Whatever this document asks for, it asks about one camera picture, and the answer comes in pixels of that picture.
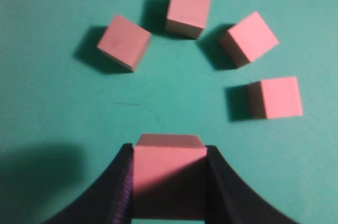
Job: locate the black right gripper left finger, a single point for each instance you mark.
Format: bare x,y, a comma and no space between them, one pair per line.
108,199

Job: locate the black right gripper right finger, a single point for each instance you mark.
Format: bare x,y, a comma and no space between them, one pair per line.
229,199

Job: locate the green cloth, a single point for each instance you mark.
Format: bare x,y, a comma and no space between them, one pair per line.
67,108

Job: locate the pink cube placed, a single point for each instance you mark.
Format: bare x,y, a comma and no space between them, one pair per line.
125,42
248,40
169,177
188,17
275,98

